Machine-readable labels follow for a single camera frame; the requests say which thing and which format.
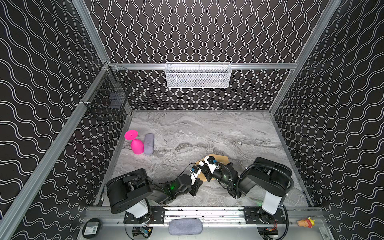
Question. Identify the magenta plastic goblet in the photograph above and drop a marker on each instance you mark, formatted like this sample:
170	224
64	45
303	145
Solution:
137	145

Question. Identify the aluminium left side rail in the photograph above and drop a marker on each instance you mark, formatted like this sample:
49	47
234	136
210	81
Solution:
28	193

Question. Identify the aluminium back crossbar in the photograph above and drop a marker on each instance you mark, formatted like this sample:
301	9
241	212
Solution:
234	66

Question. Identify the aluminium corner post right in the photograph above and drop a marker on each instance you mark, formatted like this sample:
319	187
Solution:
314	37

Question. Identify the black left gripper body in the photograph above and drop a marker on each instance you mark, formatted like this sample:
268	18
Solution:
195	183

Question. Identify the brown manila envelope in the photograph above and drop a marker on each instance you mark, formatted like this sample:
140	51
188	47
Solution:
222	159

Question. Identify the white wire basket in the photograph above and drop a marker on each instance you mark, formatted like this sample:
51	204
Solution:
197	77

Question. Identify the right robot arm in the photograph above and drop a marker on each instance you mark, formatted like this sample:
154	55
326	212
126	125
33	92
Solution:
274	178

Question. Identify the toy ice cream cone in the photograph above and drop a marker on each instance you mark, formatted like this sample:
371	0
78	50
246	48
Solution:
306	223

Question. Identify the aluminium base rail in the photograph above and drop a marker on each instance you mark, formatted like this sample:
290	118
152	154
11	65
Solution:
209	216

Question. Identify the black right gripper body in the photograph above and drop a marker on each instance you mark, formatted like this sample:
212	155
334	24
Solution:
208	173

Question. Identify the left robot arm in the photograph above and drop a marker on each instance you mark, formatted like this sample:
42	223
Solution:
132	192

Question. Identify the black wire basket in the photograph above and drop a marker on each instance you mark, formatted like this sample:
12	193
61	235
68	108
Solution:
109	101

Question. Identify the aluminium corner post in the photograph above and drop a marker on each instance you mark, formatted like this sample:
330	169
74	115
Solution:
314	37
91	29

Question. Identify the grey fabric pouch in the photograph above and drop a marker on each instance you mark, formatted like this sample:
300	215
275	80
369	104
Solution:
183	227

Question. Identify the aluminium corner post left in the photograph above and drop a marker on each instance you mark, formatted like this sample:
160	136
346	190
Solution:
91	29

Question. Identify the black round device with label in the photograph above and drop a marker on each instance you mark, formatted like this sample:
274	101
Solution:
91	228

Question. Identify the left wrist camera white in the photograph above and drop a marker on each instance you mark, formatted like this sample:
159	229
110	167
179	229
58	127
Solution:
195	171

